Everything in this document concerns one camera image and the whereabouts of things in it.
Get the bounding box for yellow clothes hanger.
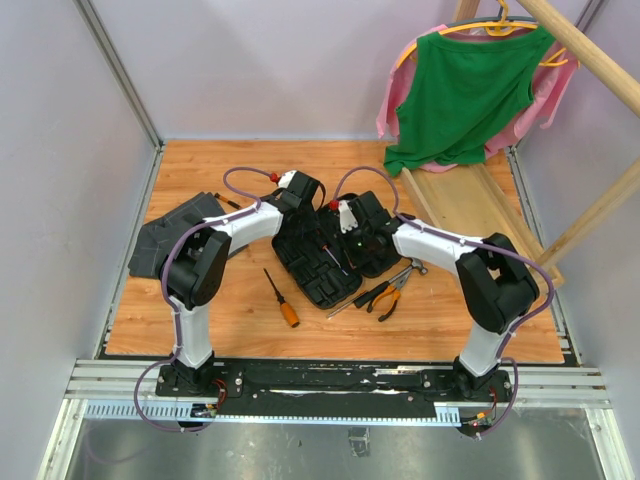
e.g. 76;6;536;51
395;1;569;69

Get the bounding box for wooden rack frame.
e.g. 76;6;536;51
452;0;640;274

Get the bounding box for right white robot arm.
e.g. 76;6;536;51
329;191;540;400

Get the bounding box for silver metal file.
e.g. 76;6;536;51
326;299;355;319

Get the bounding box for claw hammer black handle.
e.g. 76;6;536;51
354;259;428;308

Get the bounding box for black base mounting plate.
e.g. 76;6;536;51
155;359;513;421

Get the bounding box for orange-handled screwdriver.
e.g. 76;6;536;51
263;268;300;328

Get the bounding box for grey checked cloth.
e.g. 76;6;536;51
128;192;225;279

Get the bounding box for black plastic tool case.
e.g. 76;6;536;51
271;191;401;310

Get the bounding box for aluminium frame rail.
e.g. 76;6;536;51
72;0;164;150

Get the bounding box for pink shirt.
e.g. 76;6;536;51
377;25;579;172

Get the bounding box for black-handled screwdriver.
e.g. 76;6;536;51
322;244;351;276

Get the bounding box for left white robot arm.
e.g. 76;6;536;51
159;170;326;396

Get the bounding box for wooden tray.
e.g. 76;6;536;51
399;152;543;260

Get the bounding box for orange-black pliers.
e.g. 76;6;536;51
367;274;411;322

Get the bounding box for green sleeveless shirt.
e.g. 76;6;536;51
384;27;554;176

